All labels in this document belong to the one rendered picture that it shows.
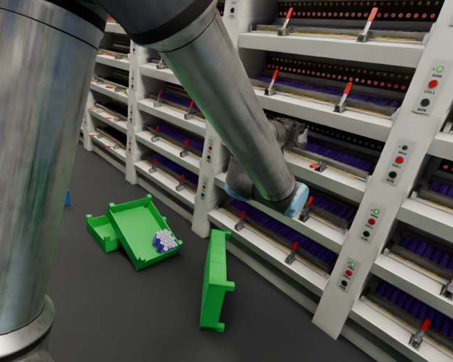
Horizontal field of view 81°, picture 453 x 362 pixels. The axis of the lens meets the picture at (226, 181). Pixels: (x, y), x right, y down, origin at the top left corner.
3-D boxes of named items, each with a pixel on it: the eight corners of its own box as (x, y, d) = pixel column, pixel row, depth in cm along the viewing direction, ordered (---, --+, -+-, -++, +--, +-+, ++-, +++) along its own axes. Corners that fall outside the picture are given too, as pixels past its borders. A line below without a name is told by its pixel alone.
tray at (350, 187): (361, 204, 81) (369, 177, 76) (221, 144, 117) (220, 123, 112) (385, 177, 93) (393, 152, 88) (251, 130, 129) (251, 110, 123)
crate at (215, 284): (199, 330, 88) (223, 332, 89) (208, 283, 80) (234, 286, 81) (204, 267, 116) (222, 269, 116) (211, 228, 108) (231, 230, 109)
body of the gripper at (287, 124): (307, 123, 86) (289, 122, 77) (299, 149, 89) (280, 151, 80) (286, 118, 91) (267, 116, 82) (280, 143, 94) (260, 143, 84)
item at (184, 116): (206, 138, 122) (204, 108, 115) (138, 108, 158) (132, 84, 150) (236, 124, 134) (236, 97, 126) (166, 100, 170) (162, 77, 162)
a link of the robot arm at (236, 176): (246, 207, 71) (257, 163, 67) (216, 191, 78) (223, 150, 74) (266, 201, 78) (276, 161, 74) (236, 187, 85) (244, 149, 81)
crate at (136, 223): (177, 253, 121) (183, 243, 116) (136, 271, 107) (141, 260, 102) (146, 204, 133) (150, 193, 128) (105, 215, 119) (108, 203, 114)
